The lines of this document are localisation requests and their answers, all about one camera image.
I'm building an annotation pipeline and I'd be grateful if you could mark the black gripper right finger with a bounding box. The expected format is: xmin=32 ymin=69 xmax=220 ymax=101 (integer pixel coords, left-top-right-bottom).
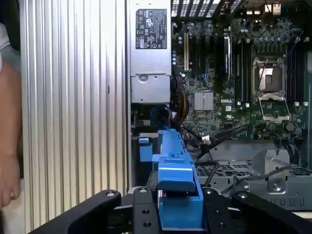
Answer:
xmin=202 ymin=187 xmax=312 ymax=234

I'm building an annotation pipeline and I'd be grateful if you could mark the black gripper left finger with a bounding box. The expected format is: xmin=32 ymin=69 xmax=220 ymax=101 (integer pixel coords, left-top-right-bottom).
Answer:
xmin=28 ymin=187 xmax=160 ymax=234

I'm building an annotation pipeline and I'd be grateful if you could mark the hard disk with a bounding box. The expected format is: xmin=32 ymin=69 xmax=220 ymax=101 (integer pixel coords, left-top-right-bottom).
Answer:
xmin=137 ymin=129 xmax=205 ymax=231

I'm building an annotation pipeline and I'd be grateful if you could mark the grey metal disk bay cage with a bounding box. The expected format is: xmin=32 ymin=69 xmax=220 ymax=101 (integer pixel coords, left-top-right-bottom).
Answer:
xmin=195 ymin=141 xmax=312 ymax=213

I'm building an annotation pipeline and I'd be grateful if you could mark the black RAM slot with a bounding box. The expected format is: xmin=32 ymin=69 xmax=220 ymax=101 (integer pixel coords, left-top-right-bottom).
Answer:
xmin=301 ymin=38 xmax=308 ymax=107
xmin=296 ymin=38 xmax=302 ymax=103
xmin=234 ymin=40 xmax=239 ymax=106
xmin=287 ymin=38 xmax=293 ymax=103
xmin=292 ymin=38 xmax=297 ymax=107
xmin=243 ymin=40 xmax=249 ymax=107
xmin=239 ymin=40 xmax=244 ymax=104
xmin=248 ymin=40 xmax=253 ymax=104

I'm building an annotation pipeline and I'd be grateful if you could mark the white expansion slot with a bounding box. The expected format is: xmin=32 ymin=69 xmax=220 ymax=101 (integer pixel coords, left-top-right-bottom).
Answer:
xmin=184 ymin=33 xmax=190 ymax=72

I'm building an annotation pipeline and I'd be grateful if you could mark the bare person hand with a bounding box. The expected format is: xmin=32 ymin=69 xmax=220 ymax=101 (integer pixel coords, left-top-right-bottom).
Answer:
xmin=0 ymin=156 xmax=22 ymax=208

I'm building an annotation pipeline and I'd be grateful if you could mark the green Dell motherboard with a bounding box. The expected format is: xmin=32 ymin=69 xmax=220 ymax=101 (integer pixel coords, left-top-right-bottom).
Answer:
xmin=172 ymin=17 xmax=309 ymax=143

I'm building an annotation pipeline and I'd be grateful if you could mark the silver finned chipset heatsink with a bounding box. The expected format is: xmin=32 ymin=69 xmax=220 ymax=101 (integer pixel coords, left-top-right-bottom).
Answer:
xmin=194 ymin=92 xmax=214 ymax=111

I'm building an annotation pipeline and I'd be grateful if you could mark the CPU socket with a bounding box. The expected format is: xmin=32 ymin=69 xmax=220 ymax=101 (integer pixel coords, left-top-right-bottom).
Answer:
xmin=253 ymin=57 xmax=287 ymax=95

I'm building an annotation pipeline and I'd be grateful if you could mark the silver power supply unit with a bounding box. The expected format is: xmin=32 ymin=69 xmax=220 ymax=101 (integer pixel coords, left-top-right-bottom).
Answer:
xmin=129 ymin=0 xmax=173 ymax=104

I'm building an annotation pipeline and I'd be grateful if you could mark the white shirt sleeve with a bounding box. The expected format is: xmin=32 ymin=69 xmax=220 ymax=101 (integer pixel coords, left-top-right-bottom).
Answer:
xmin=0 ymin=23 xmax=22 ymax=73

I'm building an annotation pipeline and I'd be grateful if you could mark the open black PC case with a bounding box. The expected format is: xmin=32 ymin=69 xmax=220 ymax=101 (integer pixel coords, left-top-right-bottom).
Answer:
xmin=125 ymin=0 xmax=312 ymax=213

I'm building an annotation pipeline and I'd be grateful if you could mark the thin grey wire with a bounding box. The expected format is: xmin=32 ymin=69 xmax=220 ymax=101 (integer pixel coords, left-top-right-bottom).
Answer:
xmin=233 ymin=165 xmax=293 ymax=194

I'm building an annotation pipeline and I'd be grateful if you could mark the thin black disk wire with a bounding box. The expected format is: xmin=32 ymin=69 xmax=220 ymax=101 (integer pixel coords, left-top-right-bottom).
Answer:
xmin=204 ymin=161 xmax=220 ymax=189

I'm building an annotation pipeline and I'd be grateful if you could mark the black wire white connector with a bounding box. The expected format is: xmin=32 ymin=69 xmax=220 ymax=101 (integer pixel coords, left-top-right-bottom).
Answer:
xmin=182 ymin=125 xmax=250 ymax=156

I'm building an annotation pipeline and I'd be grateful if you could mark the metal socket cover frame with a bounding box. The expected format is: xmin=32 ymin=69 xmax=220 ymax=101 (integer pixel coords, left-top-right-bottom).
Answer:
xmin=257 ymin=94 xmax=291 ymax=123

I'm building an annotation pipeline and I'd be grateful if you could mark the blue data wire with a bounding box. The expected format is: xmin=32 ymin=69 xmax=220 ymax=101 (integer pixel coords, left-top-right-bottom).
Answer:
xmin=150 ymin=104 xmax=171 ymax=134

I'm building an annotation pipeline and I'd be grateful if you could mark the yellow red black wire bundle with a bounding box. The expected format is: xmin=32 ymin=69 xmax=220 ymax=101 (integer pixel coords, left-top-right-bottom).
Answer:
xmin=170 ymin=75 xmax=190 ymax=125

